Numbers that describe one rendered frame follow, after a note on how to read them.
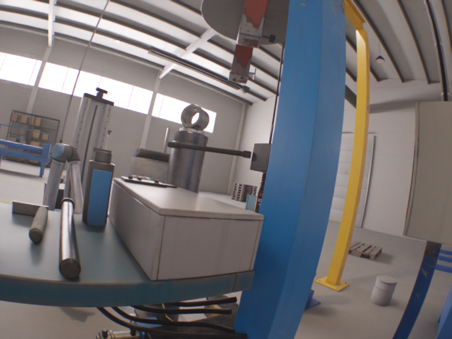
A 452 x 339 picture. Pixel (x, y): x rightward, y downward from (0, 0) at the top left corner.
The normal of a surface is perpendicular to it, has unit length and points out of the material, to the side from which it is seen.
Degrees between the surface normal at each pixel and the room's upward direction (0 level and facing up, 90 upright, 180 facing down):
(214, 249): 90
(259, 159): 90
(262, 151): 90
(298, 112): 90
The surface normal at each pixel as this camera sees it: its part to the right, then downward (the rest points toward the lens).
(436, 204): -0.78, -0.16
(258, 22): 0.07, -0.02
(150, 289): 0.60, 0.08
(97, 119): 0.81, 0.13
